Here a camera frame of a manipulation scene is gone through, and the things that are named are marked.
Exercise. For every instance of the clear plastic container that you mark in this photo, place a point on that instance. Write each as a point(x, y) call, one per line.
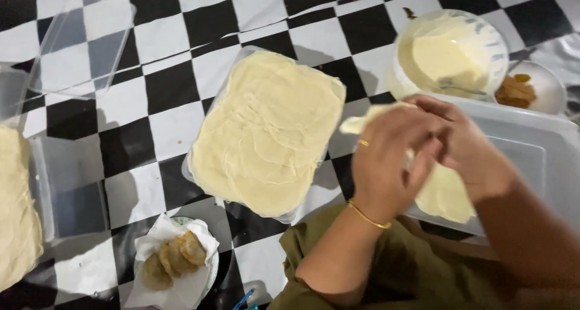
point(72, 187)

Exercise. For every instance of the clear rectangular plastic tub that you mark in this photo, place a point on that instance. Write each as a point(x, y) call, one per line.
point(192, 174)

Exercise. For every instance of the person's right hand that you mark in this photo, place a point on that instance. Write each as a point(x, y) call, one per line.
point(475, 156)

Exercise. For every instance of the single pale dough wrapper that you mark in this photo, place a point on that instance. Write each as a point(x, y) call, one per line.
point(446, 196)

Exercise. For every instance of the white bowl of pale batter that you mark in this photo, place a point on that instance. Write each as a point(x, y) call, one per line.
point(446, 51)

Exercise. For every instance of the fried golden pastry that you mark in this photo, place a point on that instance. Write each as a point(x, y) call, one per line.
point(193, 247)
point(176, 258)
point(155, 273)

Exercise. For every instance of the person's left hand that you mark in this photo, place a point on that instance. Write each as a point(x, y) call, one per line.
point(385, 174)

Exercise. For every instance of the brown cooked filling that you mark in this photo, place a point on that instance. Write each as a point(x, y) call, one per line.
point(514, 94)

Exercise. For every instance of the stack of pale dough sheets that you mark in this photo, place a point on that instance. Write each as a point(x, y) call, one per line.
point(16, 210)

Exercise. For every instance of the clear plastic lid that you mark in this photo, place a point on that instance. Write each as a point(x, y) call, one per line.
point(81, 47)

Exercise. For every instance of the person's left fingers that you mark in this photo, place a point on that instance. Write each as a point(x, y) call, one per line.
point(398, 124)

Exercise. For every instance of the brown food scrap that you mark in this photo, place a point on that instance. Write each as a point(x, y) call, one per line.
point(409, 13)

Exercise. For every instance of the black white checkered table cover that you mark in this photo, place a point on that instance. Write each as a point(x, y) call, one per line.
point(163, 88)

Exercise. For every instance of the person's right fingers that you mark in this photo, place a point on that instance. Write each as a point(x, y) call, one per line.
point(435, 108)

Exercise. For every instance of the white paper napkin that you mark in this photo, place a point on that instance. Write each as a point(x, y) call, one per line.
point(156, 233)

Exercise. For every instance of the small white dish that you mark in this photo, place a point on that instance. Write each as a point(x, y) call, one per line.
point(550, 85)

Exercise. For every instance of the metal spoon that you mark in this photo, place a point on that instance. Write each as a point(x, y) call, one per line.
point(462, 90)

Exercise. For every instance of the olive green garment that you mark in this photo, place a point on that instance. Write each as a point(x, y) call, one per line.
point(408, 278)

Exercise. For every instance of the white round plate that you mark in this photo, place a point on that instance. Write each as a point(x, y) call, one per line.
point(213, 267)

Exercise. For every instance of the large clear plastic tray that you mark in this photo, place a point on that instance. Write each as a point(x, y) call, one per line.
point(530, 142)

